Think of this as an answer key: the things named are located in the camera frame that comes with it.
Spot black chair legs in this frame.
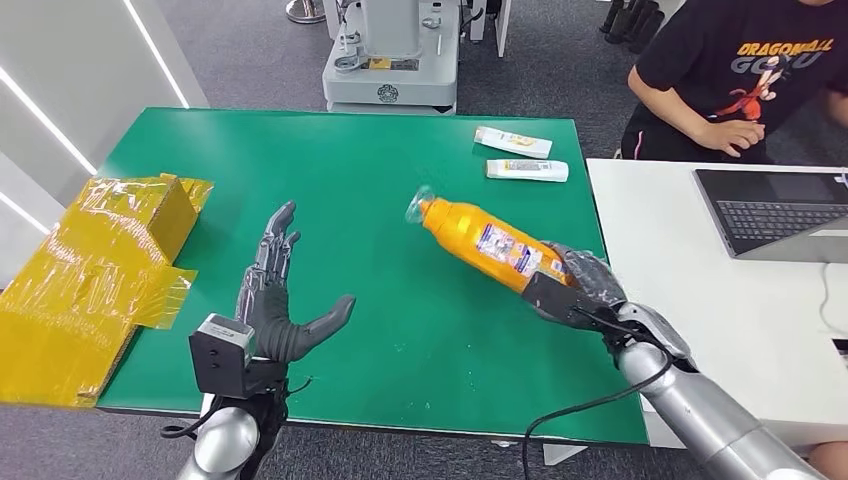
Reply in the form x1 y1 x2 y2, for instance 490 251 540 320
599 0 666 56

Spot white furniture panel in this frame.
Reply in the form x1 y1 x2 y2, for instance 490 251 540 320
468 0 511 60

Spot dark grey laptop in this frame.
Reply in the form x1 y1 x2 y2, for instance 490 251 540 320
692 168 848 264

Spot white table foot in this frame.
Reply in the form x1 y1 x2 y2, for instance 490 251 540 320
543 443 588 466

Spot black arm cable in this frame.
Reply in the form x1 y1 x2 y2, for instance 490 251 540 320
521 307 677 480
160 397 223 441

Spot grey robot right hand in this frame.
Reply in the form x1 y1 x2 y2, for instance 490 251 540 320
533 241 629 334

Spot white cable on desk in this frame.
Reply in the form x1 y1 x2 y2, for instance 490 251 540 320
818 261 848 336

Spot person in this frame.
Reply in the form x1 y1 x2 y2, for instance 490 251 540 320
620 0 848 167

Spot person's bare knee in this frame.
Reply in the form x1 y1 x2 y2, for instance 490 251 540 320
808 442 848 480

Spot green table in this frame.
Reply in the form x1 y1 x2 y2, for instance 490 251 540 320
95 107 649 446

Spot white wall light strip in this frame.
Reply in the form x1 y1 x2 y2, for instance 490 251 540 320
121 0 190 111
0 66 97 177
0 192 51 236

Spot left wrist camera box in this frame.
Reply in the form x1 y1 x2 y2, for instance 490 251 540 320
188 313 287 400

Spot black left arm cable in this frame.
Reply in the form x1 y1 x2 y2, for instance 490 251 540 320
160 397 223 441

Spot white tube grey print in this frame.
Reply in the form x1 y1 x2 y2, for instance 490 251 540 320
485 158 570 183

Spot white desk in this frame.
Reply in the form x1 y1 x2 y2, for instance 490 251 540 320
586 157 848 452

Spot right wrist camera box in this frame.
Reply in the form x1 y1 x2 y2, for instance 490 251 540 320
520 270 601 327

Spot orange plastic bottle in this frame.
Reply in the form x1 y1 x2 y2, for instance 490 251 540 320
405 185 574 295

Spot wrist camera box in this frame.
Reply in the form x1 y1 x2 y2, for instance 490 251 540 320
520 270 601 327
188 313 287 400

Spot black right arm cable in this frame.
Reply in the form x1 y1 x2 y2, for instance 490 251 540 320
521 307 677 480

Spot chrome round stand base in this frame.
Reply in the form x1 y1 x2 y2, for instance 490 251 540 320
284 0 326 26

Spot person's right hand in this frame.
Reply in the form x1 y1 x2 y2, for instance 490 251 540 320
695 119 766 159

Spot white tube yellow print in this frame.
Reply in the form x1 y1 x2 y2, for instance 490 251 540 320
473 125 554 160

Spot yellow taped cardboard box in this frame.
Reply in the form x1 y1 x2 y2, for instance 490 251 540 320
0 173 215 410

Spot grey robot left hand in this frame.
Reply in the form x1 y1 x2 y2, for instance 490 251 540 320
235 201 357 364

